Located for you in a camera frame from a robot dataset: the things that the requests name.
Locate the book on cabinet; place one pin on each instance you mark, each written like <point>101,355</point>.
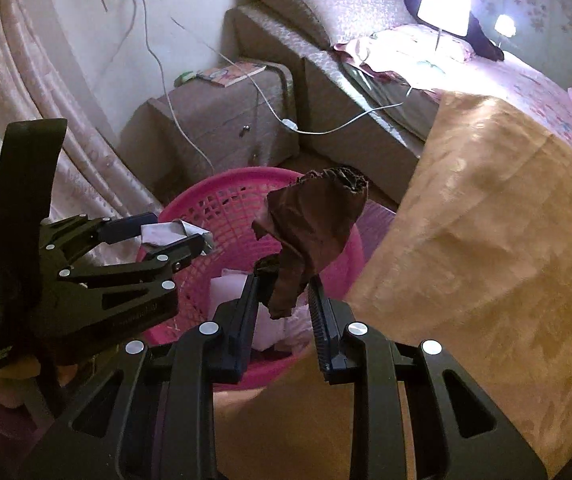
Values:
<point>227,75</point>

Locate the grey paper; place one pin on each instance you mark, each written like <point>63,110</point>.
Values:
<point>167,233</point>

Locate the grey upholstered bed frame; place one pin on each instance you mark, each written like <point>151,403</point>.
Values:
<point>378,127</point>

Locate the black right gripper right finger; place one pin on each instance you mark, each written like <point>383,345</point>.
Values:
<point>350,352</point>

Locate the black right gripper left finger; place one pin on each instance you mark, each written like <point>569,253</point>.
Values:
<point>214,352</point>

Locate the left hand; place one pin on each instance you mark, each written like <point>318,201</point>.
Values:
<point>19,384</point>

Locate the brown paper bag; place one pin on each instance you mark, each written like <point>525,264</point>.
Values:
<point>312,220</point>

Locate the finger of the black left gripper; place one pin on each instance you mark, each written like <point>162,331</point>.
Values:
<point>159,265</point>
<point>76,236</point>

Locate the glowing white table lamp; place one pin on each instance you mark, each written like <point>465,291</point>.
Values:
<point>450,16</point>

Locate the pink plastic basket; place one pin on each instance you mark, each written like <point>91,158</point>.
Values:
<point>226,205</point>

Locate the grey bedside cabinet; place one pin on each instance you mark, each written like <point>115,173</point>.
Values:
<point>199,129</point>

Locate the floral white bed sheet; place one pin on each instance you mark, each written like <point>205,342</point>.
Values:
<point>407,69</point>

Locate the golden yellow bed blanket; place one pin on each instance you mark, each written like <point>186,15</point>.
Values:
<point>479,258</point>

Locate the white printed plastic wrapper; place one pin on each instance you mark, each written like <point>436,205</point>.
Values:
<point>296,330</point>

